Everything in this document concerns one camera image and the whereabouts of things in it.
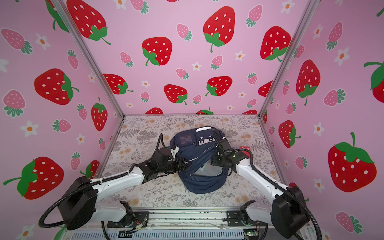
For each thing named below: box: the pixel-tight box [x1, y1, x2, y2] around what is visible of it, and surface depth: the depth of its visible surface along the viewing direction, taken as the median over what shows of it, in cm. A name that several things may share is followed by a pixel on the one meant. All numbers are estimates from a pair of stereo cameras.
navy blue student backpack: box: [169, 126, 229, 194], surface depth 83 cm
